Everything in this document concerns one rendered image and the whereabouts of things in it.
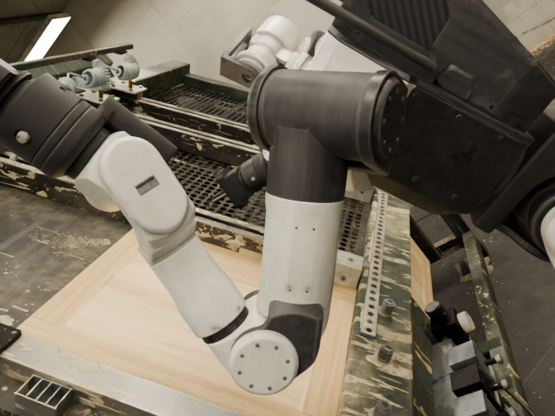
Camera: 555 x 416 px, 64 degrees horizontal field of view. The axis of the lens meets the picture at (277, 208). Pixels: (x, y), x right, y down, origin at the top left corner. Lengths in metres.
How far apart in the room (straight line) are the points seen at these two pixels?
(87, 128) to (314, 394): 0.57
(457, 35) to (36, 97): 0.47
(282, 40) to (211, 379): 0.56
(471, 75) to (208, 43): 6.01
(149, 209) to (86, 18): 7.09
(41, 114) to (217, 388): 0.51
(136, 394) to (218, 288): 0.29
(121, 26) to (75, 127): 6.70
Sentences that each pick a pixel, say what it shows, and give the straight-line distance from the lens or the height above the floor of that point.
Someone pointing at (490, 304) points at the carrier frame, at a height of 0.18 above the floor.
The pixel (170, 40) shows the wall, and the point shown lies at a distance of 6.79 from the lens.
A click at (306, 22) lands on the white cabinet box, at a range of 4.59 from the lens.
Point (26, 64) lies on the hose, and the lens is 1.58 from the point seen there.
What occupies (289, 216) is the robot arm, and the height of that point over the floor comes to 1.25.
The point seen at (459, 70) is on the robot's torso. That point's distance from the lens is 0.61.
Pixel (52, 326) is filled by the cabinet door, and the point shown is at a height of 1.29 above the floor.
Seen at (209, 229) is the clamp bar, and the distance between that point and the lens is 1.10.
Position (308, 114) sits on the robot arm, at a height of 1.32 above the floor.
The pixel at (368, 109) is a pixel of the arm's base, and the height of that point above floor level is 1.29.
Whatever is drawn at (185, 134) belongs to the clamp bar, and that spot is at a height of 1.46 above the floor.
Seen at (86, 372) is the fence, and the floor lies 1.21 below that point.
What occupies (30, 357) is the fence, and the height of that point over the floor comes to 1.28.
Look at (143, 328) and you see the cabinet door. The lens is 0.89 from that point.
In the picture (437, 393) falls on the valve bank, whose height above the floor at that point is 0.74.
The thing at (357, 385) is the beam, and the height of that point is 0.89.
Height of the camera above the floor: 1.35
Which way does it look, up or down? 10 degrees down
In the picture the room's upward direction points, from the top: 40 degrees counter-clockwise
